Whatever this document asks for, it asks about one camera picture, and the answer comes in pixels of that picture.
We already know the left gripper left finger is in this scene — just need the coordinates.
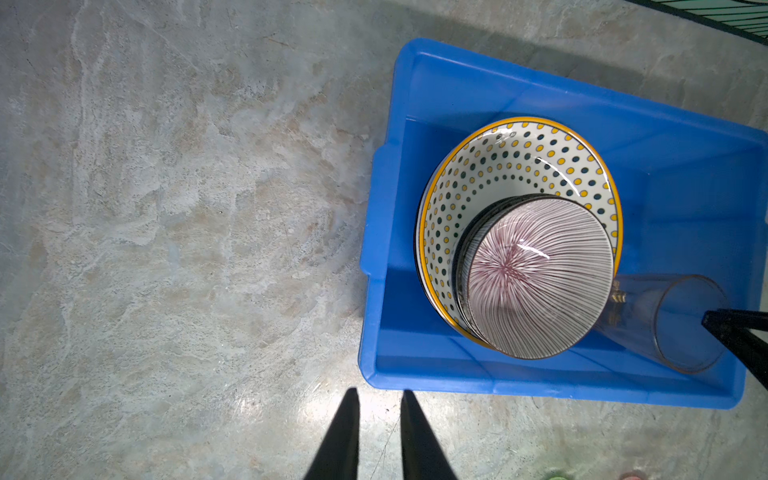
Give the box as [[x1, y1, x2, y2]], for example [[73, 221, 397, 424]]
[[304, 388, 360, 480]]

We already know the pink striped bowl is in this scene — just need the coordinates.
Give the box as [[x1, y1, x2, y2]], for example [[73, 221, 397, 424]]
[[452, 194, 615, 360]]

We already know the green transparent cup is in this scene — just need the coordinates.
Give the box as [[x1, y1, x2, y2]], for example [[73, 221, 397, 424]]
[[542, 472, 572, 480]]

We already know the yellow transparent cup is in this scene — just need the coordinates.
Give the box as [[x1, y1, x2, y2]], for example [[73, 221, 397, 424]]
[[595, 274, 729, 375]]

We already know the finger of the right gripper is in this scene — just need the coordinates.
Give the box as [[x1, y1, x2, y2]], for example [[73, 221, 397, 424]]
[[702, 309, 768, 388]]

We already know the pink transparent cup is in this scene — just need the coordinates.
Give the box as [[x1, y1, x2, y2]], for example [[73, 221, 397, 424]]
[[619, 471, 647, 480]]

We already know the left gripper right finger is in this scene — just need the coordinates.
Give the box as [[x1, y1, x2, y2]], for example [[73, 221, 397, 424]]
[[400, 390, 457, 480]]

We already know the yellow rim dotted plate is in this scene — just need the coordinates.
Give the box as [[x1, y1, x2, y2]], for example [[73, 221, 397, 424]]
[[414, 117, 624, 350]]

